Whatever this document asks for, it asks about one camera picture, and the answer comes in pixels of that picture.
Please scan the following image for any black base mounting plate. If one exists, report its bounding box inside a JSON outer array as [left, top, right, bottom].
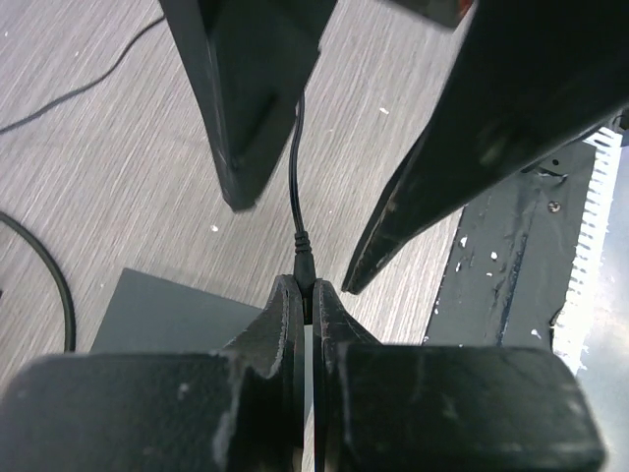
[[424, 143, 596, 350]]

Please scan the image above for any slotted cable duct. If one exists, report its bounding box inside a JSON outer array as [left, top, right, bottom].
[[552, 127, 622, 375]]

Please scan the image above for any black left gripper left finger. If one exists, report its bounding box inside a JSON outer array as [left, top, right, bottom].
[[1, 275, 304, 471]]

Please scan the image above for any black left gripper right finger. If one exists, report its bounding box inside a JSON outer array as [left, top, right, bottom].
[[313, 280, 605, 471]]

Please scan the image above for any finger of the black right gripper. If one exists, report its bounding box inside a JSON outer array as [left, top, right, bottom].
[[160, 0, 336, 211], [342, 1, 628, 294]]

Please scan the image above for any thin black power cord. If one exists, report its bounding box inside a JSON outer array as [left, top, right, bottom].
[[0, 14, 316, 291]]

